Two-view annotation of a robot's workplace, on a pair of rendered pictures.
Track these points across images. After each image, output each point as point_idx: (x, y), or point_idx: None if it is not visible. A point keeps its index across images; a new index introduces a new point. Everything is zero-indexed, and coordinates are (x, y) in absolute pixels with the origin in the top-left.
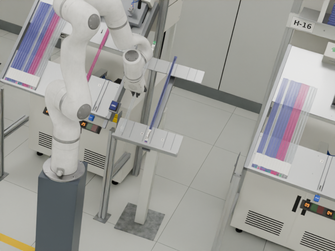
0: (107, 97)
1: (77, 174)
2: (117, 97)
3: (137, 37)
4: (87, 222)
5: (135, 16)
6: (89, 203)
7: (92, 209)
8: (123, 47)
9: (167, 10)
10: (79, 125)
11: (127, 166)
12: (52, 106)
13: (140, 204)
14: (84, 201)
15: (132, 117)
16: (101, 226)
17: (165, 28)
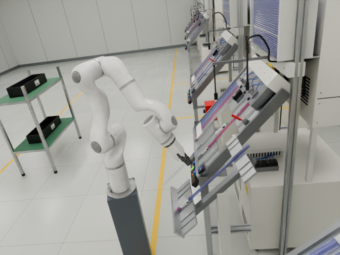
0: (209, 162)
1: (117, 195)
2: (210, 164)
3: (146, 103)
4: (198, 254)
5: (254, 98)
6: (218, 245)
7: (213, 250)
8: (132, 108)
9: (321, 102)
10: (113, 159)
11: (263, 241)
12: None
13: None
14: (217, 241)
15: (255, 196)
16: None
17: (323, 123)
